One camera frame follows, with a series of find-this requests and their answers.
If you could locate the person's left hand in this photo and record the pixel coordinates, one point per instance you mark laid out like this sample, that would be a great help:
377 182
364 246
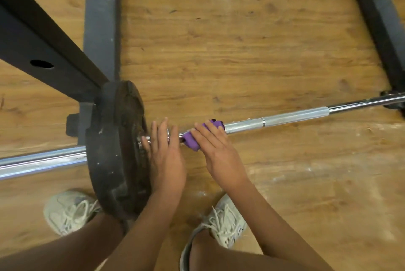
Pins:
166 166

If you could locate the person's right hand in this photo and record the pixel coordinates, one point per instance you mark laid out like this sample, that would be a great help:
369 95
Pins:
221 160

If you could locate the person's left little finger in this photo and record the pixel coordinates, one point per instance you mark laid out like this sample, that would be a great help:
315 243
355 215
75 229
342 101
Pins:
146 146

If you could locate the person's left middle finger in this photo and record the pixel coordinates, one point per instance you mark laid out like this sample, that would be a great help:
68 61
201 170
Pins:
164 135

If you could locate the person's right thumb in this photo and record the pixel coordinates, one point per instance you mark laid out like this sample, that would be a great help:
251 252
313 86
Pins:
196 140

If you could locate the purple barbell collar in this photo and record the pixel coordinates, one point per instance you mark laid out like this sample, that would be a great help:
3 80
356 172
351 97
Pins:
189 141

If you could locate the chrome steel barbell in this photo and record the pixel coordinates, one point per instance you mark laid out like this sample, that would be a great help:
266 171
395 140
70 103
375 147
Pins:
284 119

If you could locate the person's right forearm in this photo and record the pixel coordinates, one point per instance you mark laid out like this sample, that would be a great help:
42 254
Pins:
272 229

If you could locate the person's left forearm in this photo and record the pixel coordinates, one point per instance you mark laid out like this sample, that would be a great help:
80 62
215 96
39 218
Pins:
145 233

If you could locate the black iron weight plate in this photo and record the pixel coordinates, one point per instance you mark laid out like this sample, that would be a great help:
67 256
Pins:
114 150

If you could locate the person's right white sneaker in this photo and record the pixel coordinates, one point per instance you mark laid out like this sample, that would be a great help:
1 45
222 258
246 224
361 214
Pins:
226 221

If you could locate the person's white sneaker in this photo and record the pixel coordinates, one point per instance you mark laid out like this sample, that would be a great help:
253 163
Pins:
68 212
226 221

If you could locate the person's left white sneaker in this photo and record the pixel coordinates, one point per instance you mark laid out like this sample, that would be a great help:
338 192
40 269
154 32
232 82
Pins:
68 212

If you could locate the person's right leg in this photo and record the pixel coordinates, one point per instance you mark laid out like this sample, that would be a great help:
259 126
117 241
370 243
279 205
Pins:
215 258

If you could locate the person's leg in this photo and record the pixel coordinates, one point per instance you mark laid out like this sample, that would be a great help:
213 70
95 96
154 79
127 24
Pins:
215 258
60 253

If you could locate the person's left leg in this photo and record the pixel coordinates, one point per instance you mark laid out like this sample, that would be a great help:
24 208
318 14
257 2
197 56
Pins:
60 253

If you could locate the black slanted rack beam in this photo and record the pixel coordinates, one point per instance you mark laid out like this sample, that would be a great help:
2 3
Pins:
34 33

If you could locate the black bar holder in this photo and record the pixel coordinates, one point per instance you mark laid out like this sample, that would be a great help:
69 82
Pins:
391 101

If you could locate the black rack base bar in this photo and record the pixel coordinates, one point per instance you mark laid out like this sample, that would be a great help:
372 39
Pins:
376 18

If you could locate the grey steel rack post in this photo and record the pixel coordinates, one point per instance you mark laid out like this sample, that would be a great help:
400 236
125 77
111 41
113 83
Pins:
101 21

